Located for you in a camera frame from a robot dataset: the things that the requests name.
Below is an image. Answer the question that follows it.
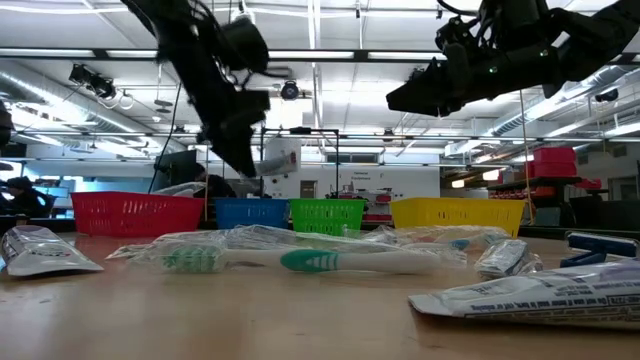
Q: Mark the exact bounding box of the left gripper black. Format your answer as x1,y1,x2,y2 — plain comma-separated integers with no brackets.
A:
195,87,274,179

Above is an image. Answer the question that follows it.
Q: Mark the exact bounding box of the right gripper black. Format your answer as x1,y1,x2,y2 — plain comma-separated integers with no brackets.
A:
386,42,564,117

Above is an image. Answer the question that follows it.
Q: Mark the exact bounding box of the teal toothbrush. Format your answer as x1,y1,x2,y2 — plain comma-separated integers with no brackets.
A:
106,234,469,276

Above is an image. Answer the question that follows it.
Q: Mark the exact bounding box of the white travel toothpaste tube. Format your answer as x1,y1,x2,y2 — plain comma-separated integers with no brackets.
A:
407,258,640,332
0,224,105,278

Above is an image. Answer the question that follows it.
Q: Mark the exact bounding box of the dark blue disposable razor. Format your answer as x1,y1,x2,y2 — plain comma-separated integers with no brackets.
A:
559,230,640,269

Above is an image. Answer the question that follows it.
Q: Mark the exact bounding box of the person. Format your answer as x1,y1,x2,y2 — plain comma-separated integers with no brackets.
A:
0,175,57,219
192,162,238,200

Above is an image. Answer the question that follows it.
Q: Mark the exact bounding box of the white sheet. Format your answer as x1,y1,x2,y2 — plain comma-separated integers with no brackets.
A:
255,138,303,178

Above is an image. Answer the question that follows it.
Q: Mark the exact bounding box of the blue plastic basket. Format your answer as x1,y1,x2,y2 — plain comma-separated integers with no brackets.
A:
214,198,291,231

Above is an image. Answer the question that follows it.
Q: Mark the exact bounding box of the dark computer monitor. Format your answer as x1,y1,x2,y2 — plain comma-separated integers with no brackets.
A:
152,149,198,193

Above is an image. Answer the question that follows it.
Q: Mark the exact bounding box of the black overhead beam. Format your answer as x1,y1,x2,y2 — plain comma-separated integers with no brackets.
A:
0,47,640,65

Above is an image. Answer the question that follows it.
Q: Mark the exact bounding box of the green plastic basket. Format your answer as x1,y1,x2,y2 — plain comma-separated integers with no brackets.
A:
289,198,368,238

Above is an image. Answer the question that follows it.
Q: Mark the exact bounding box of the red plastic basket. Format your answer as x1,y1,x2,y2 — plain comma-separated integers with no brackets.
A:
70,191,205,238

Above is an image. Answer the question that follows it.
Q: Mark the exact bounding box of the white machine with red parts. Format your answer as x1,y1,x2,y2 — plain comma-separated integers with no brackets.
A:
327,180,394,222

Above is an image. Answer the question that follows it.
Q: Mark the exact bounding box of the yellow plastic basket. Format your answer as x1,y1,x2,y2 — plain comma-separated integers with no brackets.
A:
390,197,527,238

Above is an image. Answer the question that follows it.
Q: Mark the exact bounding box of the red storage bin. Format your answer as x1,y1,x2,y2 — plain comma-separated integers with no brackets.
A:
532,145,578,164
530,161,579,179

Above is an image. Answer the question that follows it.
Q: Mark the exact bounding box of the dark shelf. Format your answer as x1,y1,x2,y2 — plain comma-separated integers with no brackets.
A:
487,175,584,192

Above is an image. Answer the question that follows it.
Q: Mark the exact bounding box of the black spotlight cluster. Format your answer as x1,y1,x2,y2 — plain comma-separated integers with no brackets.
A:
68,63,118,100

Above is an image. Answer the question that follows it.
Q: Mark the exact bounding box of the hanging black cable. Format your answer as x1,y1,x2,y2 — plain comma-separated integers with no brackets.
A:
147,82,183,195

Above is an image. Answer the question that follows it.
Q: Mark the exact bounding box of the round black camera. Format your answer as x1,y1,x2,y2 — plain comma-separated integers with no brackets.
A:
279,79,301,102

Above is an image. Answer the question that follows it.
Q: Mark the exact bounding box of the thin tan cord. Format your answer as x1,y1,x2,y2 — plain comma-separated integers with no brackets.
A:
518,89,535,225

